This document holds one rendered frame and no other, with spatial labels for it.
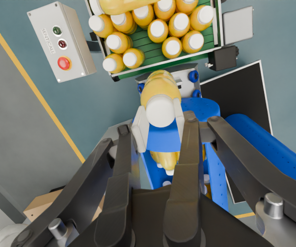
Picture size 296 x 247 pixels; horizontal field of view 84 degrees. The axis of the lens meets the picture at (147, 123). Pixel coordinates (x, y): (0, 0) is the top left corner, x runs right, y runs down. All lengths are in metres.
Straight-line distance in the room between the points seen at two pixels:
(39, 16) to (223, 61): 0.57
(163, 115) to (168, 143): 0.23
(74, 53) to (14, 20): 1.55
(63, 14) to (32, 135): 1.93
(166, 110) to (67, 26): 0.44
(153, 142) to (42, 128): 1.90
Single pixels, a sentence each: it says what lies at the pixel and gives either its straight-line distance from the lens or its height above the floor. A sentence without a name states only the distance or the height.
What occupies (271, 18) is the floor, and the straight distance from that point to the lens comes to 1.84.
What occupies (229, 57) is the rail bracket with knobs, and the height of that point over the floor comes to 1.00.
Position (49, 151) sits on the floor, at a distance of 2.39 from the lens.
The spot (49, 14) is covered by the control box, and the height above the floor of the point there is 1.10.
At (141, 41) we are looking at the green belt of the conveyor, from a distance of 0.72.
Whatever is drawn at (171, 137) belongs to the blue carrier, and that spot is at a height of 1.23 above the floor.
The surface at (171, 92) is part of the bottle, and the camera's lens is 0.24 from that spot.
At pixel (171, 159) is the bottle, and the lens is 0.60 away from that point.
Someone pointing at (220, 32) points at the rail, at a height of 0.98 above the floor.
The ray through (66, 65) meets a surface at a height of 1.11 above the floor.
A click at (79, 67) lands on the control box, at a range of 0.57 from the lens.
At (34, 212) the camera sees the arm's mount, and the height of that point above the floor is 1.09.
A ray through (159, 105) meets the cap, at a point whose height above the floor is 1.41.
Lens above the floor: 1.61
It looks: 66 degrees down
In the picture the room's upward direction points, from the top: 168 degrees counter-clockwise
